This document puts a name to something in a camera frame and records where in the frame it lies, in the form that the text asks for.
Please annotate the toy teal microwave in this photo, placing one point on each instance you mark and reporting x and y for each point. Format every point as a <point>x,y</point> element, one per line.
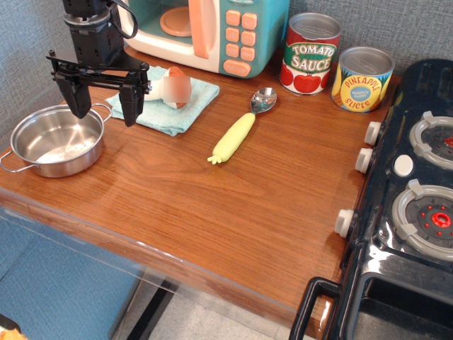
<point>235,38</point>

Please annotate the plush mushroom rattle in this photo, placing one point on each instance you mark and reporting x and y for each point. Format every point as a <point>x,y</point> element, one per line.
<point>173,88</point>

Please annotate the tomato sauce can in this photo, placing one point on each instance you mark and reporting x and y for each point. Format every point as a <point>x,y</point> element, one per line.
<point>311,45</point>

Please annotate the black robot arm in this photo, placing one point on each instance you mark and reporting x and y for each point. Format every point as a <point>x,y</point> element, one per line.
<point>96,13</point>

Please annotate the small steel pot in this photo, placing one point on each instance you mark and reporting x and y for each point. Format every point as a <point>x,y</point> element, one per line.
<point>54,143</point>

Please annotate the light blue cloth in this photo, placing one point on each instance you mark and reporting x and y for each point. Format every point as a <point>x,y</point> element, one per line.
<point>158,116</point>

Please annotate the pineapple slices can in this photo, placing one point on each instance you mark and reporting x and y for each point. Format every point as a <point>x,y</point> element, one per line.
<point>362,78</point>

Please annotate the black toy stove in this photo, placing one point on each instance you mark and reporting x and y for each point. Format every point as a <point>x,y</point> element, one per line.
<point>397,263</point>

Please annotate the spoon with yellow handle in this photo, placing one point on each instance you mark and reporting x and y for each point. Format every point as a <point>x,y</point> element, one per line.
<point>262,101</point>

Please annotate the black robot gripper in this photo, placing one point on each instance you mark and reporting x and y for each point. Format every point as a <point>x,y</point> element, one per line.
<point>98,58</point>

